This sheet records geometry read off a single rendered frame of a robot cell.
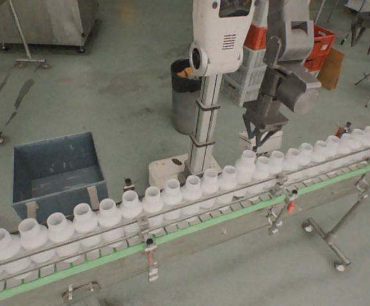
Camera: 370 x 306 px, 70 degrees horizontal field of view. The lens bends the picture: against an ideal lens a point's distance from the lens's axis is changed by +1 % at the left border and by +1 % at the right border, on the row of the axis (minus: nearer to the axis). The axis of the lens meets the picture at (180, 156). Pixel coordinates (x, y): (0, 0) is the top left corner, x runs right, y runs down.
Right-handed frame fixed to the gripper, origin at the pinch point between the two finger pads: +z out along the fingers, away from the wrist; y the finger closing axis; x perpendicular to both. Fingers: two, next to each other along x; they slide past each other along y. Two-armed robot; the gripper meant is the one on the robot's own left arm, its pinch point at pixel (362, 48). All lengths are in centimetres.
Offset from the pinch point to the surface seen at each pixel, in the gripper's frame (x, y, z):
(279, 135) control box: 23.0, -1.8, 28.7
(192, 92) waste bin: -5, 126, 87
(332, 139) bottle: 10.9, -13.4, 25.0
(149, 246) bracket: 81, -26, 30
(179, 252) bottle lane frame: 69, -20, 53
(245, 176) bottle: 48, -17, 26
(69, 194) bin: 99, 12, 46
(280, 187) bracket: 36, -21, 31
